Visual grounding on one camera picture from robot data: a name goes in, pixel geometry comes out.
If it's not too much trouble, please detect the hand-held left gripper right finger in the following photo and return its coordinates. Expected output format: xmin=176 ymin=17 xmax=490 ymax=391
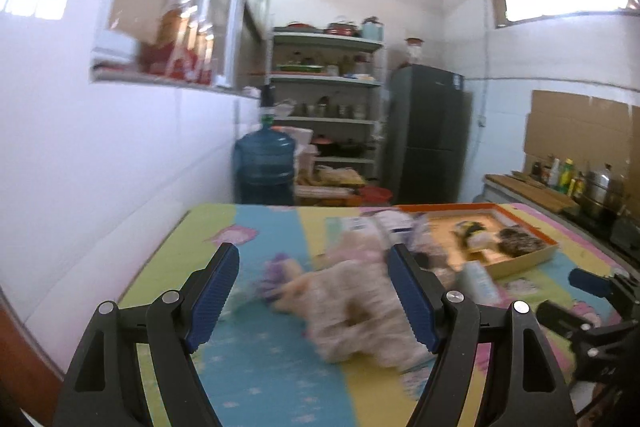
xmin=387 ymin=243 xmax=578 ymax=427

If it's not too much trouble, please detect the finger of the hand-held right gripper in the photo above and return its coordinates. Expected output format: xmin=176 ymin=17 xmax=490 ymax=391
xmin=568 ymin=268 xmax=640 ymax=323
xmin=536 ymin=300 xmax=601 ymax=344

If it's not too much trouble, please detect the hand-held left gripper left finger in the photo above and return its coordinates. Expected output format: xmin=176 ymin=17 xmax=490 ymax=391
xmin=52 ymin=242 xmax=241 ymax=427

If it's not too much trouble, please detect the orange cardboard box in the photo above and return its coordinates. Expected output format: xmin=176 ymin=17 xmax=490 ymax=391
xmin=397 ymin=203 xmax=560 ymax=280

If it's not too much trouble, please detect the cream plush bunny purple bow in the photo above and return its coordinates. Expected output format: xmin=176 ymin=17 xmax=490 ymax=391
xmin=260 ymin=252 xmax=438 ymax=365

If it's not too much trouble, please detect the black yellow soft item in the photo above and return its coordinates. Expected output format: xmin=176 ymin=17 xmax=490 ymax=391
xmin=452 ymin=221 xmax=493 ymax=248

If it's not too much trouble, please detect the black stove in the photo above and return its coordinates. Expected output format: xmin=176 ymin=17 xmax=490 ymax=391
xmin=565 ymin=204 xmax=640 ymax=258

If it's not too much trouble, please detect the brown fluffy item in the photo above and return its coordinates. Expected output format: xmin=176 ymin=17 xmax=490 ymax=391
xmin=500 ymin=227 xmax=546 ymax=258

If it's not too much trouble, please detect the steel steamer pot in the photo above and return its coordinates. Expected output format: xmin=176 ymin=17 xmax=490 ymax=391
xmin=580 ymin=164 xmax=626 ymax=220

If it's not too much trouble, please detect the white flat packet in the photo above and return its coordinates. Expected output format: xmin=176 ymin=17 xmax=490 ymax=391
xmin=325 ymin=214 xmax=381 ymax=248

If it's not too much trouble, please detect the wooden cutting board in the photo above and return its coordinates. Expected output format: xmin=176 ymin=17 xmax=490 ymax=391
xmin=485 ymin=173 xmax=581 ymax=214

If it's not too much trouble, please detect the red basin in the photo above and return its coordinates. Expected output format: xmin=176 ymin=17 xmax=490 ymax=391
xmin=359 ymin=186 xmax=393 ymax=206

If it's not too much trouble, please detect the grey counter cabinet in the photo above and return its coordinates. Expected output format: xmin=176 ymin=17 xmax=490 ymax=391
xmin=472 ymin=184 xmax=533 ymax=208

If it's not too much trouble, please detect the blue water jug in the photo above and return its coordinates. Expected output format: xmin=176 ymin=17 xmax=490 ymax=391
xmin=233 ymin=117 xmax=296 ymax=206

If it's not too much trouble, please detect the dark refrigerator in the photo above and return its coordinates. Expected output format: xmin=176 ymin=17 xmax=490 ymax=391
xmin=385 ymin=64 xmax=473 ymax=205

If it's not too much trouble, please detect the black water pump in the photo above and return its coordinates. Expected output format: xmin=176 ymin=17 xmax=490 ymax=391
xmin=257 ymin=84 xmax=278 ymax=120

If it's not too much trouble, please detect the grey metal shelf rack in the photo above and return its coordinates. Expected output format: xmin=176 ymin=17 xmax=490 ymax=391
xmin=270 ymin=27 xmax=386 ymax=208

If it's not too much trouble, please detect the glass jar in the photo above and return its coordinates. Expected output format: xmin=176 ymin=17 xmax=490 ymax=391
xmin=405 ymin=38 xmax=425 ymax=66

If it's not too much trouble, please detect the teal pot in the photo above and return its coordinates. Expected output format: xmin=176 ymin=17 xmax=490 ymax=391
xmin=361 ymin=18 xmax=385 ymax=42

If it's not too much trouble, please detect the interior glass window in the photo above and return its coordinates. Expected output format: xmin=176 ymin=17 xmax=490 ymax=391
xmin=90 ymin=0 xmax=273 ymax=95

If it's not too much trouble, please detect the cardboard wall sheet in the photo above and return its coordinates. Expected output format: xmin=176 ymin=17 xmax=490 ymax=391
xmin=523 ymin=90 xmax=640 ymax=208

